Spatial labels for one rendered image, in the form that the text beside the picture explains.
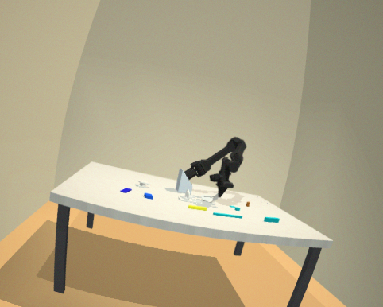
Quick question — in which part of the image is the teal rectangular bar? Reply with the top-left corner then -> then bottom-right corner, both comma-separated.
264,217 -> 280,223

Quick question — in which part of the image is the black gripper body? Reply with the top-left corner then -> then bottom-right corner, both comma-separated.
213,169 -> 234,188

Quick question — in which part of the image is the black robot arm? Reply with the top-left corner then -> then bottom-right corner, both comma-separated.
184,137 -> 246,182

